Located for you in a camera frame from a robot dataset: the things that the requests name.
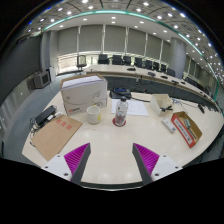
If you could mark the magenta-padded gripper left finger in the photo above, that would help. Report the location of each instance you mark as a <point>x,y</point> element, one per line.
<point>77,159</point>

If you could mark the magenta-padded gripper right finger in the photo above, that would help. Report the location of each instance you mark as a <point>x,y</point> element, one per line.
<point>146,159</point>

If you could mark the clear plastic water bottle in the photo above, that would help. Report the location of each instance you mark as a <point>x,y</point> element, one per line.
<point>121,111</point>

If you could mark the brown paper envelope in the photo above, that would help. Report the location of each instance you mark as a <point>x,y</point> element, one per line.
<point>55,135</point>

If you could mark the white remote control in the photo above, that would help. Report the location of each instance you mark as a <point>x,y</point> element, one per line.
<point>169,125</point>

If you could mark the white mug with yellow print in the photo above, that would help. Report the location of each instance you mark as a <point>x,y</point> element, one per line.
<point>93,115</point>

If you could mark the white printed paper sheet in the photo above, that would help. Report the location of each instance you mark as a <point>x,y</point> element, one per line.
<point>136,108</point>

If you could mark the small teal block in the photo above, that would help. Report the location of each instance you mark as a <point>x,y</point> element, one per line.
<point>187,123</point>

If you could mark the black power adapter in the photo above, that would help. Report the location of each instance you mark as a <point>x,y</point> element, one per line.
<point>45,115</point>

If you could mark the black clip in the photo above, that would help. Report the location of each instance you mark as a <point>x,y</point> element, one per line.
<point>166,108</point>

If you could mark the brown cardboard box red label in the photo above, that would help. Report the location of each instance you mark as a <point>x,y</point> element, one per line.
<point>195,131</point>

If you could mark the small open white box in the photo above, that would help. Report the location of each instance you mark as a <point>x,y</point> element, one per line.
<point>158,101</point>

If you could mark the white copy paper carton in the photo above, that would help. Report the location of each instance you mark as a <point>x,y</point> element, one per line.
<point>83,96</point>

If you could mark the black desk phone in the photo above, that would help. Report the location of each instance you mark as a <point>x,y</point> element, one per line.
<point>120,92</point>

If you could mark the black desk microphone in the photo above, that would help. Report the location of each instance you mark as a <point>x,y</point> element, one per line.
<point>201,108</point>

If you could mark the grey monitor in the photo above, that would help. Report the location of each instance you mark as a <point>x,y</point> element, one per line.
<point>41,80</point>

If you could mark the long curved conference desk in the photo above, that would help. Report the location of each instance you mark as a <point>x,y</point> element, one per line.
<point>113,71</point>

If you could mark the row of black office chairs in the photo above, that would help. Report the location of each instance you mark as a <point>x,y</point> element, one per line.
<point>116,59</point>

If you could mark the round ceiling lights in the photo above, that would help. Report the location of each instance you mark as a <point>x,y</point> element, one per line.
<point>115,17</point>

